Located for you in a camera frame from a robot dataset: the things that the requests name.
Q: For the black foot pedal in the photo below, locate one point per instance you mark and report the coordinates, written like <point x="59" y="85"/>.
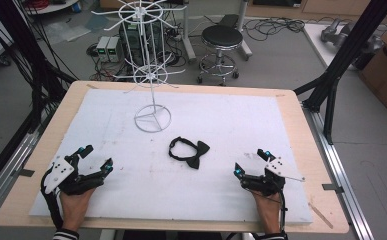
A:
<point x="229" y="20"/>

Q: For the aluminium rail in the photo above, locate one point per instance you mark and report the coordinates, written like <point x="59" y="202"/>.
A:
<point x="341" y="173"/>
<point x="7" y="173"/>

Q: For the person's left hand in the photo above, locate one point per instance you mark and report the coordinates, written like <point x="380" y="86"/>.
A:
<point x="74" y="208"/>

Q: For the grey tape piece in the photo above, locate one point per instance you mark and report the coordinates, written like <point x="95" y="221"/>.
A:
<point x="332" y="188"/>
<point x="26" y="172"/>

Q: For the white foam mat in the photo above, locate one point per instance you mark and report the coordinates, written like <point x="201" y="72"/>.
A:
<point x="181" y="193"/>

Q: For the black metal frame stand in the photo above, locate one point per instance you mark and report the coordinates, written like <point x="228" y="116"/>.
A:
<point x="31" y="53"/>
<point x="344" y="60"/>

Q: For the black round stool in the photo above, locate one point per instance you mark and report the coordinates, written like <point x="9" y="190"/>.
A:
<point x="221" y="37"/>

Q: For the thin wooden stick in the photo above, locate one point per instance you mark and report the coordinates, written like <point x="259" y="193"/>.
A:
<point x="320" y="215"/>

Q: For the black bow tie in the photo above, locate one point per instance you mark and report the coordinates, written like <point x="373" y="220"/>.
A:
<point x="201" y="147"/>

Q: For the brown cardboard box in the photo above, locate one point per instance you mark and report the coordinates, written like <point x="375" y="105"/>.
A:
<point x="386" y="73"/>

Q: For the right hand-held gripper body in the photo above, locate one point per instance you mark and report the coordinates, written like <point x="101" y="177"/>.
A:
<point x="274" y="170"/>

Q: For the grey power supply unit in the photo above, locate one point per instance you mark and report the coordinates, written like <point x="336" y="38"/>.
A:
<point x="102" y="48"/>
<point x="113" y="48"/>

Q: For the person's right hand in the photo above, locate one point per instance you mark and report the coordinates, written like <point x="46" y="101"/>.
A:
<point x="269" y="210"/>

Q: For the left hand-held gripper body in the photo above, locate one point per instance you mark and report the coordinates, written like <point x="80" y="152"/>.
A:
<point x="64" y="171"/>

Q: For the black computer tower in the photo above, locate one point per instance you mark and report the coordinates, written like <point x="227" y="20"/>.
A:
<point x="137" y="40"/>

